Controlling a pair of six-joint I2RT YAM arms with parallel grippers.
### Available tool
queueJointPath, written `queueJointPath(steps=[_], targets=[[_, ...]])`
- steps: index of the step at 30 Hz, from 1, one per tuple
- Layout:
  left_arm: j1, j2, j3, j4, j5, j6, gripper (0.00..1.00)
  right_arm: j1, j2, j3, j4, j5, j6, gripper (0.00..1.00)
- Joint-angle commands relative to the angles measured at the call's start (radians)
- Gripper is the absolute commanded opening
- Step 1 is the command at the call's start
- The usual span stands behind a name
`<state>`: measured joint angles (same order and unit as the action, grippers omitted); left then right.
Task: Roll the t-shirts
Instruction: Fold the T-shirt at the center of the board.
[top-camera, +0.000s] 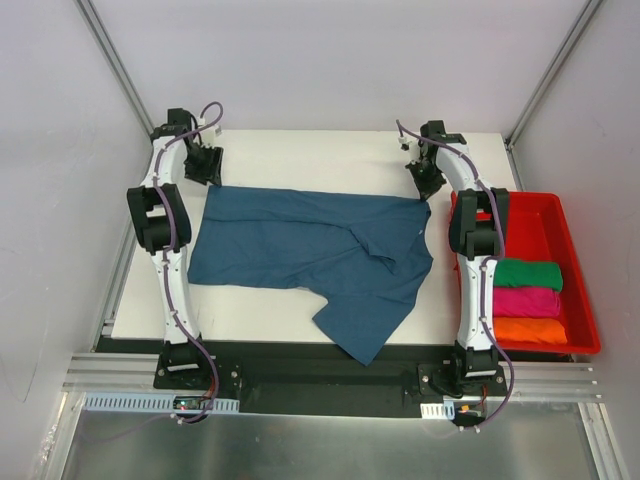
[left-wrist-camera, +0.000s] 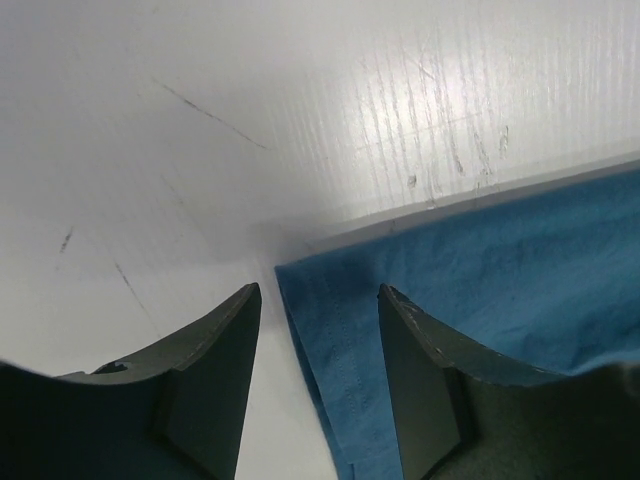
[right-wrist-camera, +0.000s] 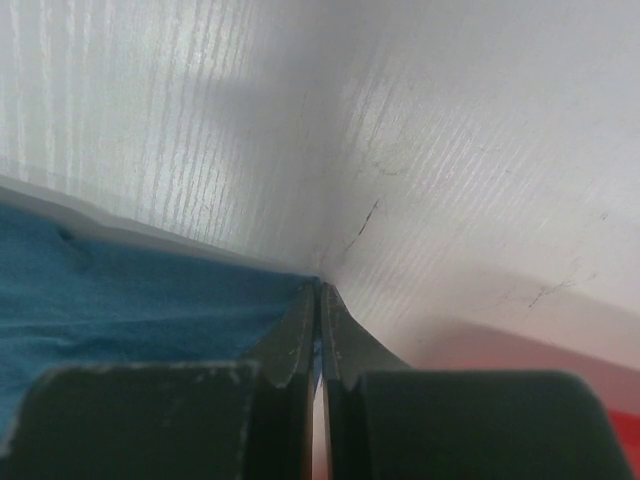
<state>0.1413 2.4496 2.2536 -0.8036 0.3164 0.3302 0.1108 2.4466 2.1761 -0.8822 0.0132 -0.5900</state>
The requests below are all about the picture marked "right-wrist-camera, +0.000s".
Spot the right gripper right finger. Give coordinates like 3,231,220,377
319,284,634,479

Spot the red plastic bin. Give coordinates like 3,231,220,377
605,408,640,480

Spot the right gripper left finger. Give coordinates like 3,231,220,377
1,285,315,479

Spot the blue t shirt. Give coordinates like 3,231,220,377
1,205,318,430

